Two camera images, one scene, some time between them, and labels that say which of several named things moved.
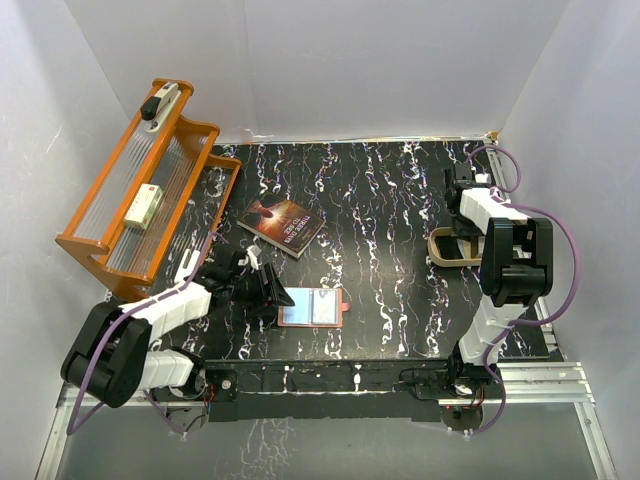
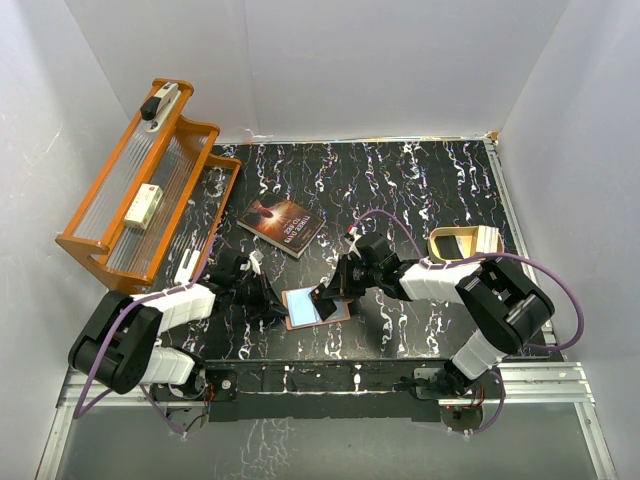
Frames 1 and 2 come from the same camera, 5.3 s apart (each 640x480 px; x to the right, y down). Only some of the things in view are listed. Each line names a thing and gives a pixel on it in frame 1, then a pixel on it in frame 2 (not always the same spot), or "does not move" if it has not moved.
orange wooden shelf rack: [159, 207] does not move
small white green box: [143, 205] does not move
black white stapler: [157, 107] does not move
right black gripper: [460, 228] → [340, 286]
